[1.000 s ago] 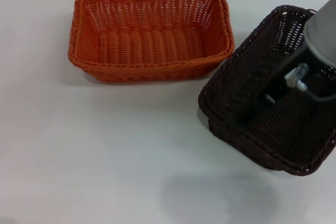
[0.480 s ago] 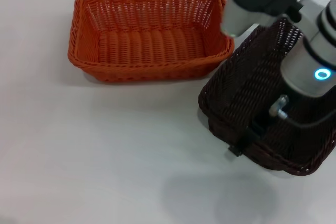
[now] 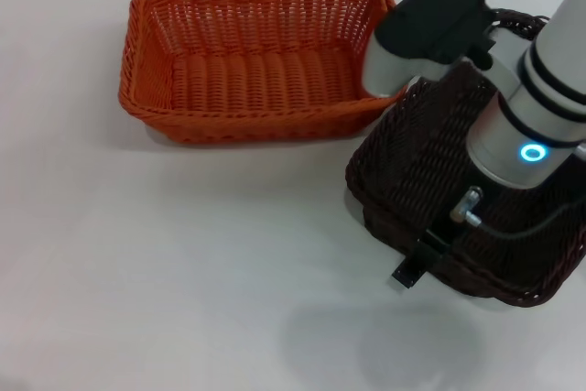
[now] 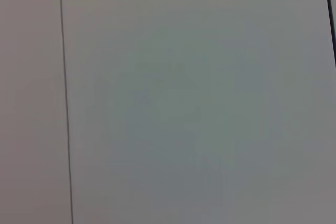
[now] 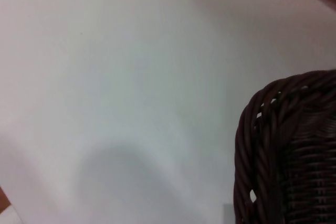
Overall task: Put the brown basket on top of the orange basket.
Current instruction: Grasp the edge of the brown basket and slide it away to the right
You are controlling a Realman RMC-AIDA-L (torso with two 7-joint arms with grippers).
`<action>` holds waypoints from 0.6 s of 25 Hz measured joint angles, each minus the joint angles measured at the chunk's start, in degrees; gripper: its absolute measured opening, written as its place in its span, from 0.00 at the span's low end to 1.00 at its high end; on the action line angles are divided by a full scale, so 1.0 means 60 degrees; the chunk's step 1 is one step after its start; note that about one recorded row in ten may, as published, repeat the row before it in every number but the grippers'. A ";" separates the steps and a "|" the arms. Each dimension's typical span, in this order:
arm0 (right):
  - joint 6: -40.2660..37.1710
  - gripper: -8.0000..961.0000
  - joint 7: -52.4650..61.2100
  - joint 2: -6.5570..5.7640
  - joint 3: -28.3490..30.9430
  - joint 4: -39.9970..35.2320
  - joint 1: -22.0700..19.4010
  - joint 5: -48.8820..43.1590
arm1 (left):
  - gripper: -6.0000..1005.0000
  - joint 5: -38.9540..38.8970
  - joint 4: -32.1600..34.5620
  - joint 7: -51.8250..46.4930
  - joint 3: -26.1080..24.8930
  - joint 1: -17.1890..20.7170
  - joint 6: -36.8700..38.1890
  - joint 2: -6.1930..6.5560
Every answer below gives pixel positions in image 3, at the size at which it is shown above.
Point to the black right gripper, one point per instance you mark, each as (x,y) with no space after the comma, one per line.
(499,205)

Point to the dark brown woven basket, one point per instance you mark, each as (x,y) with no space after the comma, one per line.
(412,153)

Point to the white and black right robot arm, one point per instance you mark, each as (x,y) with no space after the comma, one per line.
(517,102)

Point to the orange woven plastic basket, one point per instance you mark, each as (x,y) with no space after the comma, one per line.
(256,89)

